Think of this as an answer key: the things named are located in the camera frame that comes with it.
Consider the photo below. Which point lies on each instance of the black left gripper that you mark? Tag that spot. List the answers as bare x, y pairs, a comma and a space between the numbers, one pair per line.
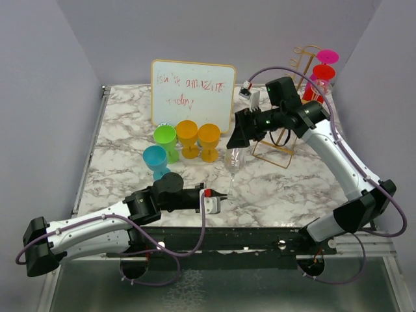
215, 194

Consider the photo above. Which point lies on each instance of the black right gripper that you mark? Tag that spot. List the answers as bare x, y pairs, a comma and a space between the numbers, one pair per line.
245, 129

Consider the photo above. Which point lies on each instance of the yellow plastic wine glass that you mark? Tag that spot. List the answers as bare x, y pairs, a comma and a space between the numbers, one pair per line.
209, 137

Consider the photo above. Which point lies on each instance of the orange plastic wine glass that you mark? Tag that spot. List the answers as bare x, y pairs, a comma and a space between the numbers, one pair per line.
187, 134

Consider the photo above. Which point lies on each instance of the blue plastic wine glass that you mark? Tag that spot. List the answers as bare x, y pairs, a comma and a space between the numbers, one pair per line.
156, 160

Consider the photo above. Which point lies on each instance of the green plastic wine glass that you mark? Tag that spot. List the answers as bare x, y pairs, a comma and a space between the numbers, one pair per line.
166, 137

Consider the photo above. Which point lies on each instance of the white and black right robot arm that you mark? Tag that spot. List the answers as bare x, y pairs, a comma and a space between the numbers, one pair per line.
368, 196

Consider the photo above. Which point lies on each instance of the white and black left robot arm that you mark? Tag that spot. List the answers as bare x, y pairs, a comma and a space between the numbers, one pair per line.
111, 230

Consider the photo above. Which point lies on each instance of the red plastic wine glass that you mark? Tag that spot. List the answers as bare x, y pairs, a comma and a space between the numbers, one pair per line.
310, 96

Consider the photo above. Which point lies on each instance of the pink plastic wine glass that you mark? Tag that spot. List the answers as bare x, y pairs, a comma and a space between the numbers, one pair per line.
326, 58

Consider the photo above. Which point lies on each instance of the yellow framed whiteboard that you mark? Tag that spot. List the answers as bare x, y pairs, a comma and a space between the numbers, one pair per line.
200, 92

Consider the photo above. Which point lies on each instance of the blue labelled round container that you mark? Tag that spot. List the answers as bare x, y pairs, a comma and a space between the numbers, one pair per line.
164, 123

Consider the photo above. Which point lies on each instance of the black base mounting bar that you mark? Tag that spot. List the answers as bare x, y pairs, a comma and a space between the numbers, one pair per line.
226, 248

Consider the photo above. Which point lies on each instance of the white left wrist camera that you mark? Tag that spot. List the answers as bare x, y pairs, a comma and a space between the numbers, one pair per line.
212, 205

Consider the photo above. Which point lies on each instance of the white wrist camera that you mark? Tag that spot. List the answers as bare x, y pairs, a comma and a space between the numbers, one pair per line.
212, 205
252, 96

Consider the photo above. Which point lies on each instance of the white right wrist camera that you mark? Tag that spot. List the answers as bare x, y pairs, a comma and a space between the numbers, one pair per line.
252, 96

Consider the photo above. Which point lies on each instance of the gold wire wine glass rack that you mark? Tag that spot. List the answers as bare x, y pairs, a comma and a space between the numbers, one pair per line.
278, 148

